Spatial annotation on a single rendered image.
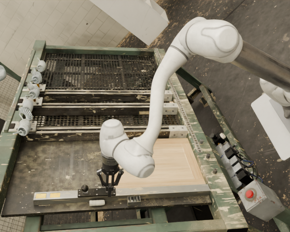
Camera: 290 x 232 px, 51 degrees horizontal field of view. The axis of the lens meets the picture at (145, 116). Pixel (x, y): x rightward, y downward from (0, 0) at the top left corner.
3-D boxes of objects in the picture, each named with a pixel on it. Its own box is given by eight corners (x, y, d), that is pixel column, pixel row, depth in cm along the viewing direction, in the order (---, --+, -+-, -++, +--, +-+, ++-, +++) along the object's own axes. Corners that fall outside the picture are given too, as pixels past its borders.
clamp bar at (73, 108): (177, 116, 234) (182, 89, 220) (14, 117, 214) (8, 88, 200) (174, 108, 242) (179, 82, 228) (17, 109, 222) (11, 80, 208)
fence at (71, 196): (209, 195, 173) (210, 190, 171) (34, 205, 156) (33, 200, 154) (206, 188, 177) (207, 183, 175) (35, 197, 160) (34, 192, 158)
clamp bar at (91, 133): (186, 140, 211) (193, 112, 197) (5, 144, 191) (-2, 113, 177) (183, 131, 219) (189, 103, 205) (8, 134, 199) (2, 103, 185)
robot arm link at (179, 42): (163, 42, 134) (177, 43, 122) (188, 10, 135) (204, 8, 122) (182, 61, 140) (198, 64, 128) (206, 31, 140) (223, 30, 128)
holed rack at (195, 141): (202, 152, 195) (202, 152, 194) (198, 153, 194) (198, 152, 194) (157, 48, 327) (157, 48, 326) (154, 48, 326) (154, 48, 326)
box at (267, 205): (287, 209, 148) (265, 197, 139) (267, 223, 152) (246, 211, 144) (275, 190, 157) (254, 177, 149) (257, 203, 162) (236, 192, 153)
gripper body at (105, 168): (101, 165, 134) (101, 180, 139) (120, 165, 135) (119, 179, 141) (101, 154, 140) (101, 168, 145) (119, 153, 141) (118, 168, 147)
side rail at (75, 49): (153, 60, 326) (154, 51, 319) (46, 58, 307) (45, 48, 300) (152, 57, 332) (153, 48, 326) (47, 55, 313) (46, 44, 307)
